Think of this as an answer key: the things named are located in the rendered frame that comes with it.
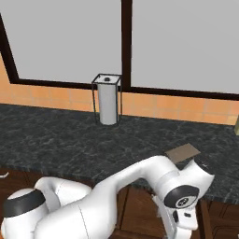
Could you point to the white paper towel roll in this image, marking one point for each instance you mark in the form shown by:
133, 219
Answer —
108, 102

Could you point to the brown flat board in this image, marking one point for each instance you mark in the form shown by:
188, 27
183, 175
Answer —
183, 152

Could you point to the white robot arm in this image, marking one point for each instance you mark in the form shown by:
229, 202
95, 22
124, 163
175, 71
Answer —
130, 180

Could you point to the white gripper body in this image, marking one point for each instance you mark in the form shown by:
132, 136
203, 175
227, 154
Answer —
180, 234

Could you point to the dark brown window frame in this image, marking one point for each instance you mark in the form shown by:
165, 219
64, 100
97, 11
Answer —
126, 46

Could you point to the dark wood cabinet front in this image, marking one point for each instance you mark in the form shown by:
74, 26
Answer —
224, 221

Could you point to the yellow-green object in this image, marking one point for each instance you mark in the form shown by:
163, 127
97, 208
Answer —
237, 127

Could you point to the dark wood cabinet door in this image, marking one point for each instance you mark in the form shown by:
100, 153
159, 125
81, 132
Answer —
137, 211

